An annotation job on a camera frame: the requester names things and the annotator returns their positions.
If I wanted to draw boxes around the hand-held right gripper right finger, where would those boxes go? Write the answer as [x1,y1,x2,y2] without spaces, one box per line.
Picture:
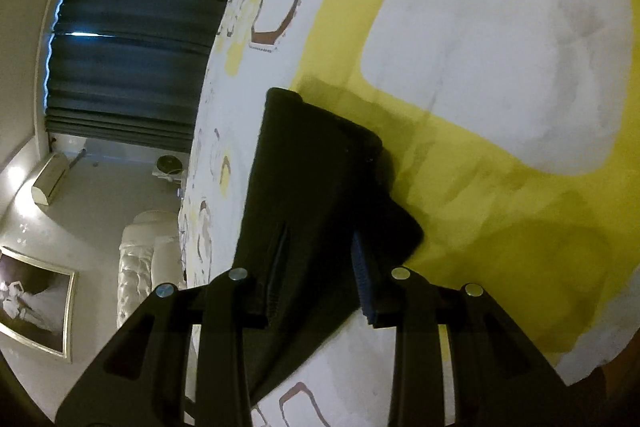
[351,231,571,427]

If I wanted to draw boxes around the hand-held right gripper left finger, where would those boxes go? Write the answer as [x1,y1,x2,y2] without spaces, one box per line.
[54,227,292,427]

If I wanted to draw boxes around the black pants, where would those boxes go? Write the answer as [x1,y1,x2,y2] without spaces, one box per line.
[235,87,426,408]

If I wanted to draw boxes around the cream tufted headboard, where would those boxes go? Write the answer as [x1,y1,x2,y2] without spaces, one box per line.
[116,209,187,330]

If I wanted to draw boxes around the small round fan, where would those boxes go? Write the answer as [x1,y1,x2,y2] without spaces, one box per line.
[152,154,188,182]

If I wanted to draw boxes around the white air conditioner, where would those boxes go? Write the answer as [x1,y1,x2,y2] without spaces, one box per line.
[31,152,70,206]

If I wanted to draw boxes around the patterned white yellow bedspread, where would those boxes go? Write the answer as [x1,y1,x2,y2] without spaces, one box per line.
[177,0,640,427]

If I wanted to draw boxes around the dark blue curtain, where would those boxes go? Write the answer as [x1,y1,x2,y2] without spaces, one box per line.
[45,0,261,152]

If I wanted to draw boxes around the framed wall picture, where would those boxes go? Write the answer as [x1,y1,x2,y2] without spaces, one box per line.
[0,246,80,360]

